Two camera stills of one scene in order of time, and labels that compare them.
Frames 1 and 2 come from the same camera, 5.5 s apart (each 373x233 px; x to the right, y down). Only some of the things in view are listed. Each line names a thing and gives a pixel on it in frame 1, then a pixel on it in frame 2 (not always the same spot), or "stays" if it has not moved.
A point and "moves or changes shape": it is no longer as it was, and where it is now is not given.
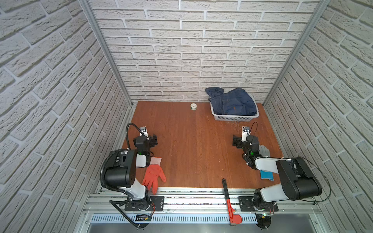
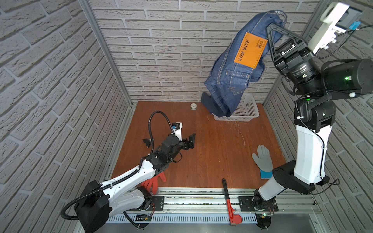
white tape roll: (193, 106) stays
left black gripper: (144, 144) to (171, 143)
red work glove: (153, 173) stays
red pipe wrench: (234, 219) stays
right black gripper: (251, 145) to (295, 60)
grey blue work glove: (264, 152) stays
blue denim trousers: (237, 101) moves or changes shape
